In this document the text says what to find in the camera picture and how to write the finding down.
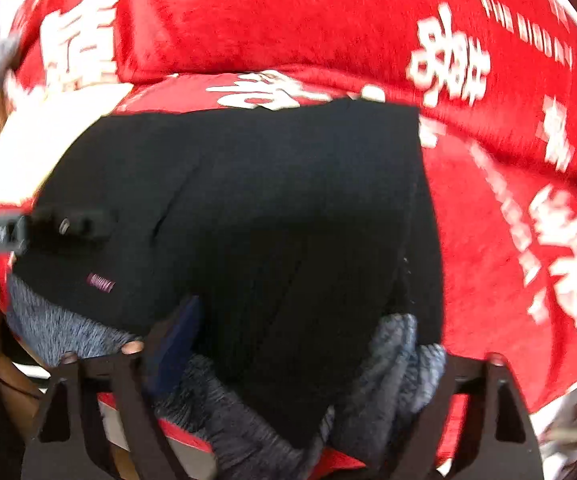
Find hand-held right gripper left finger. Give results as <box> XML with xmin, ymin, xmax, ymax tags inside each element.
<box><xmin>21</xmin><ymin>296</ymin><xmax>219</xmax><ymax>480</ymax></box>

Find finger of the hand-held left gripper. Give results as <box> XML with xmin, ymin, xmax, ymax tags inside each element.
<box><xmin>26</xmin><ymin>204</ymin><xmax>118</xmax><ymax>253</ymax></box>

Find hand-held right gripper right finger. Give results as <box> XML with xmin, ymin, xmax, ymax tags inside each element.
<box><xmin>390</xmin><ymin>353</ymin><xmax>543</xmax><ymax>480</ymax></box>

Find black pants with grey lining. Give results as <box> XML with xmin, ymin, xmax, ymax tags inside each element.
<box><xmin>4</xmin><ymin>97</ymin><xmax>448</xmax><ymax>477</ymax></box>

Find red printed blanket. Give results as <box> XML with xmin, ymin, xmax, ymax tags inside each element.
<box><xmin>0</xmin><ymin>0</ymin><xmax>577</xmax><ymax>480</ymax></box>

